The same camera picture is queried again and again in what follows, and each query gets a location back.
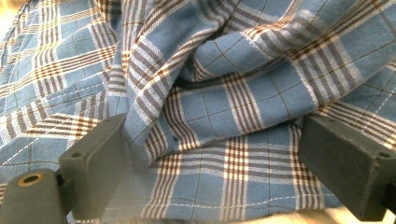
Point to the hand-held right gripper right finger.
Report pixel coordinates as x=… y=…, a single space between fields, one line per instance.
x=345 y=168

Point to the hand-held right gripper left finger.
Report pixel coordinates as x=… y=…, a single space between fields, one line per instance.
x=93 y=161

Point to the blue plaid shirt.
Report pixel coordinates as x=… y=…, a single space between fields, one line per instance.
x=218 y=93

